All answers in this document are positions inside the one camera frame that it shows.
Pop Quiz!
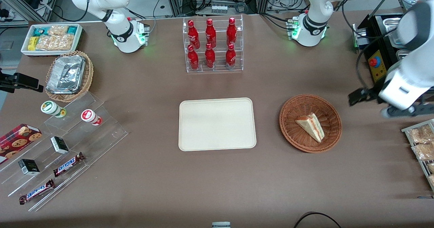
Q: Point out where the snickers bar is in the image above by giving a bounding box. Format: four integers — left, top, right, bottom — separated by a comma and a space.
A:
53, 152, 85, 177
19, 179, 55, 205

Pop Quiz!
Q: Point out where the triangular sandwich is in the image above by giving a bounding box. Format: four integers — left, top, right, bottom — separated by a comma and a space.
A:
295, 113, 325, 143

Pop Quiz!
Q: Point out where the red cookie box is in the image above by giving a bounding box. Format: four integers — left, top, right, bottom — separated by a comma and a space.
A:
0, 124, 43, 165

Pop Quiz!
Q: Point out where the steel warmer pan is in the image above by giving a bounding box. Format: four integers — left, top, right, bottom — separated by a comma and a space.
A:
395, 48, 412, 64
382, 17, 407, 48

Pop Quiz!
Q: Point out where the clear acrylic stepped display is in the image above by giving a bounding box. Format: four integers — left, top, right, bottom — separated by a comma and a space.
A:
0, 92, 129, 212

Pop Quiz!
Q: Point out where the black food warmer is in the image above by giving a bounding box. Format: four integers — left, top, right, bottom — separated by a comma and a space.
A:
352, 0, 434, 103

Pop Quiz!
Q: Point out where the aluminium foil container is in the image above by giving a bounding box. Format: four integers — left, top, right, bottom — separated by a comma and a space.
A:
46, 55, 86, 95

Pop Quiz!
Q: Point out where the clear rice cracker bag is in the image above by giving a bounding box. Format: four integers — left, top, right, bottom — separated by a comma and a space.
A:
47, 25, 69, 36
36, 34, 75, 51

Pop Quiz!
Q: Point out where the light wicker basket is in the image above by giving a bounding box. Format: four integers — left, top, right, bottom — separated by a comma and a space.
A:
45, 50, 94, 103

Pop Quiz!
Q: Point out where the small black carton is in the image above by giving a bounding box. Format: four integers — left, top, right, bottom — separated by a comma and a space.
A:
18, 159, 40, 176
50, 136, 70, 154

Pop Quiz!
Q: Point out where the black looped floor cable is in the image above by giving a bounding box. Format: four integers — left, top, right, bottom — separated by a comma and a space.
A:
293, 212, 342, 228

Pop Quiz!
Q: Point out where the green lidded cup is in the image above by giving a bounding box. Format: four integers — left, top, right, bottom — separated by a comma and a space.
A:
41, 101, 67, 118

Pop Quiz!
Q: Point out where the white rectangular snack bin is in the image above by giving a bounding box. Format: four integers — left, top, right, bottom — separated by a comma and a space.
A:
21, 24, 83, 57

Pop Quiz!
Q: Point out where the brown wicker basket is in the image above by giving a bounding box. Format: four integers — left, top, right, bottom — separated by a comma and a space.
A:
279, 94, 342, 153

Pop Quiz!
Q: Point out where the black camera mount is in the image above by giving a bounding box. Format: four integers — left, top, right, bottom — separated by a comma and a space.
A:
0, 69, 44, 94

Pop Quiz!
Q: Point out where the clear acrylic bottle rack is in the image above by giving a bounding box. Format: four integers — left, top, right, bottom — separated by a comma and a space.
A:
182, 14, 244, 73

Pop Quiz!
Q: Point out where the metal wire rack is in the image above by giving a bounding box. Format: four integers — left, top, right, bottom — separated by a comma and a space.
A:
401, 119, 434, 192

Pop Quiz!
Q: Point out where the red lidded cup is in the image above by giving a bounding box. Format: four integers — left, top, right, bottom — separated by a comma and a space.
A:
81, 109, 102, 126

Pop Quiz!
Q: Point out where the red cola bottle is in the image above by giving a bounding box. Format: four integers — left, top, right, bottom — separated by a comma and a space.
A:
188, 20, 200, 49
205, 43, 216, 68
188, 44, 200, 70
226, 17, 237, 46
225, 43, 237, 67
205, 18, 217, 48

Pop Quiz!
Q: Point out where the cream plastic tray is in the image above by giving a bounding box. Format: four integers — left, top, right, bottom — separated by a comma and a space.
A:
178, 98, 257, 152

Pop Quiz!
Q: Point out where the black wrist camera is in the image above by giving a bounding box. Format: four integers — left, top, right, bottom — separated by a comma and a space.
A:
349, 87, 377, 106

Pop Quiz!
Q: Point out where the white power strip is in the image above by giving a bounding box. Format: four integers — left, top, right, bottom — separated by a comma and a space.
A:
210, 4, 229, 15

